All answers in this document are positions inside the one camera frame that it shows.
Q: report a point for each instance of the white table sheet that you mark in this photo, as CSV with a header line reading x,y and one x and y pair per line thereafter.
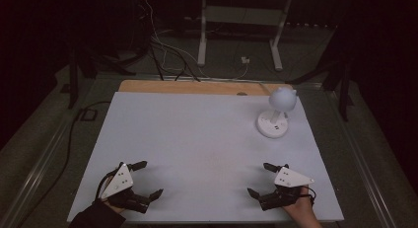
x,y
197,145

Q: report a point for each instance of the metal floor rail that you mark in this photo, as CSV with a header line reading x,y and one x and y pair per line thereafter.
x,y
36,175
361,155

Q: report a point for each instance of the black tripod stand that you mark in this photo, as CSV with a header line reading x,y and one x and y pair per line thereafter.
x,y
343,90
74,80

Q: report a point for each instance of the person's right hand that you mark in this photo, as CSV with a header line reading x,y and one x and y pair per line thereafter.
x,y
300,208

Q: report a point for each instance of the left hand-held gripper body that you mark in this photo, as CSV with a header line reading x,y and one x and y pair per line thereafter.
x,y
120,183

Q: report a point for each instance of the white metal stand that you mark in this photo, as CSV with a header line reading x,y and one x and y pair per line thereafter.
x,y
243,15

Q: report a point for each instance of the person's left hand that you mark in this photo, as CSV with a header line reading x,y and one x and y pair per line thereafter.
x,y
115,208

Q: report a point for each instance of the black floor bracket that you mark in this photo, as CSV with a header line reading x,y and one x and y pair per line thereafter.
x,y
82,114

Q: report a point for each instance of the white round-headed desk lamp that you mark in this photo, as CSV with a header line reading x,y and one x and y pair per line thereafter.
x,y
282,99

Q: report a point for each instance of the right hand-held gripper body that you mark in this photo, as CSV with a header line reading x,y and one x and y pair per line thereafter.
x,y
289,180

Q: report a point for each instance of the white plug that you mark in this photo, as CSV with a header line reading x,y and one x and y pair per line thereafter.
x,y
245,60

